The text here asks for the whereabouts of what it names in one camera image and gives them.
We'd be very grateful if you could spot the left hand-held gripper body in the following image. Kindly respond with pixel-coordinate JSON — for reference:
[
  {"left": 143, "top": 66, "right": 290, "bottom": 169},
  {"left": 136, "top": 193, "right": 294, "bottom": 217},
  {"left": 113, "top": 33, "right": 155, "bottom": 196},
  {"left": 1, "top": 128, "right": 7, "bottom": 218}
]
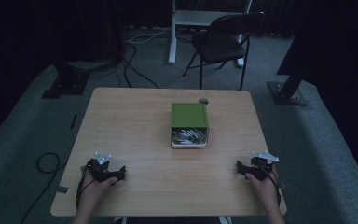
[{"left": 86, "top": 151, "right": 119, "bottom": 183}]

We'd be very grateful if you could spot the black folding chair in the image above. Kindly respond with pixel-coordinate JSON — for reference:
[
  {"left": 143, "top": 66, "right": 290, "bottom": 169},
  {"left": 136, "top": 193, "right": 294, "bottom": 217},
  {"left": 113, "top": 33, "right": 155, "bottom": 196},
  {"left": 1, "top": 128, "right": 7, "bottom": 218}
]
[{"left": 182, "top": 11, "right": 266, "bottom": 91}]

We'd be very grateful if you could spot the dark curtain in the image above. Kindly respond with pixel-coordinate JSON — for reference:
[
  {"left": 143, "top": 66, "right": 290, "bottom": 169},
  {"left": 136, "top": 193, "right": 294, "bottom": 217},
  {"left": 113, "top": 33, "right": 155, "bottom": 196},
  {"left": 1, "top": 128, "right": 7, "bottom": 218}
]
[{"left": 275, "top": 0, "right": 358, "bottom": 195}]

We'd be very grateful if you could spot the pile of pens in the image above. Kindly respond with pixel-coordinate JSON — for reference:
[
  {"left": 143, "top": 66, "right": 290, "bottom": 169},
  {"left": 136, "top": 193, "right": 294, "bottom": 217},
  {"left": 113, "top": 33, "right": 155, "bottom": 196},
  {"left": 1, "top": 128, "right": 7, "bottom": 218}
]
[{"left": 172, "top": 127, "right": 207, "bottom": 146}]

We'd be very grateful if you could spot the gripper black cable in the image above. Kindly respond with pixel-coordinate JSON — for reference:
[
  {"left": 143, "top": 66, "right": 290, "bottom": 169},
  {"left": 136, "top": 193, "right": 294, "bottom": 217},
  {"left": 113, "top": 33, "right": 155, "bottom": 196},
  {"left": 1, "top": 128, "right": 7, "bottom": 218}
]
[
  {"left": 259, "top": 162, "right": 282, "bottom": 207},
  {"left": 75, "top": 167, "right": 98, "bottom": 210}
]

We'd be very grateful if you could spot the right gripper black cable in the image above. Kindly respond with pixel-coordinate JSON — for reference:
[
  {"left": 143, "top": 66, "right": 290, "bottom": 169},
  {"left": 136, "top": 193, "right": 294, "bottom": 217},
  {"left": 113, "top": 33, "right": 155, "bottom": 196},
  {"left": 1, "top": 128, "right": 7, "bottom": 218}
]
[{"left": 259, "top": 162, "right": 282, "bottom": 207}]

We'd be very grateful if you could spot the black floor cable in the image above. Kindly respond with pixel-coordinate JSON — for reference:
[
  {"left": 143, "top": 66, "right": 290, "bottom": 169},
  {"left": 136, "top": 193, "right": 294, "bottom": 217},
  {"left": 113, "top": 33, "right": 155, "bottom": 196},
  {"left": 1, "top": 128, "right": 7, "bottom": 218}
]
[{"left": 115, "top": 40, "right": 161, "bottom": 90}]

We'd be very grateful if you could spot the green drawer box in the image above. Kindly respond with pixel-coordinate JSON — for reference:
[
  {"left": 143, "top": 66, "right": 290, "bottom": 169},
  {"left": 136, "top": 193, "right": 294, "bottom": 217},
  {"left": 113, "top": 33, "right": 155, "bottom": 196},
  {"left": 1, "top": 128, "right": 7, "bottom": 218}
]
[{"left": 171, "top": 102, "right": 210, "bottom": 130}]

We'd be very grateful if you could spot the white floor cable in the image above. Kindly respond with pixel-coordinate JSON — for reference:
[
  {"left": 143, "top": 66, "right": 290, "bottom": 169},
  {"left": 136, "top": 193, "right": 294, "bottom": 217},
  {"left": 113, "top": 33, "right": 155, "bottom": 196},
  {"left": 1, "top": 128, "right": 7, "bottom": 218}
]
[{"left": 126, "top": 27, "right": 172, "bottom": 45}]

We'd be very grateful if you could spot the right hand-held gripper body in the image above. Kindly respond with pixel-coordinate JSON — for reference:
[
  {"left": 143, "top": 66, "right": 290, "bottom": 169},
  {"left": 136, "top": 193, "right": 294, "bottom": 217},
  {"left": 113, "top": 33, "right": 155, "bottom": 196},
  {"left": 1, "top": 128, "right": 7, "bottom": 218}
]
[{"left": 245, "top": 149, "right": 280, "bottom": 182}]

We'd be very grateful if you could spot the looped black cable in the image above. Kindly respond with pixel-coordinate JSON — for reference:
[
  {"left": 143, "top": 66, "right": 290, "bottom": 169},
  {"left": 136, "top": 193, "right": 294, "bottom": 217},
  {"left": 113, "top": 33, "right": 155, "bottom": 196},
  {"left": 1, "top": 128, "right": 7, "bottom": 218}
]
[{"left": 19, "top": 151, "right": 69, "bottom": 224}]

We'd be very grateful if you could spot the person's right hand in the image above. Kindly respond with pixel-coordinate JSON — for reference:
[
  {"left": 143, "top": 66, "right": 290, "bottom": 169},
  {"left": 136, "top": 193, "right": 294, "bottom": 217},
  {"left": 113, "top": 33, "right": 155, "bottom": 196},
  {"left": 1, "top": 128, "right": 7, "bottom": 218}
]
[{"left": 245, "top": 163, "right": 282, "bottom": 207}]

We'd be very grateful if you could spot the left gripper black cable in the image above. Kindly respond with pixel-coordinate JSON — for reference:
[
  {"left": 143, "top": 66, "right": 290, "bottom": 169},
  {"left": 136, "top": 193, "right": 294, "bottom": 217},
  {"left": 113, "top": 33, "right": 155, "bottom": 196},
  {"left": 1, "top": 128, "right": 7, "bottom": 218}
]
[{"left": 75, "top": 167, "right": 98, "bottom": 210}]

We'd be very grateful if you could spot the black stand with base plate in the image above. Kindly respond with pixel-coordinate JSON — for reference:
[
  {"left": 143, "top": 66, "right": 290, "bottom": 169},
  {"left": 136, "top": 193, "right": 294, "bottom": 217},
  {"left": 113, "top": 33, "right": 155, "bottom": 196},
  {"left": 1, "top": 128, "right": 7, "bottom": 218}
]
[
  {"left": 267, "top": 69, "right": 310, "bottom": 107},
  {"left": 41, "top": 59, "right": 91, "bottom": 100}
]

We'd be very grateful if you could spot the person's left hand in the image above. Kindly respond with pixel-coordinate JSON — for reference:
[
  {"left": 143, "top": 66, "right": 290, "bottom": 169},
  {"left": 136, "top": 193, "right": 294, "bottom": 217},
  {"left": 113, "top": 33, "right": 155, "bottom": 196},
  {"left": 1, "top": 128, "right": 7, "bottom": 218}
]
[{"left": 79, "top": 166, "right": 119, "bottom": 209}]

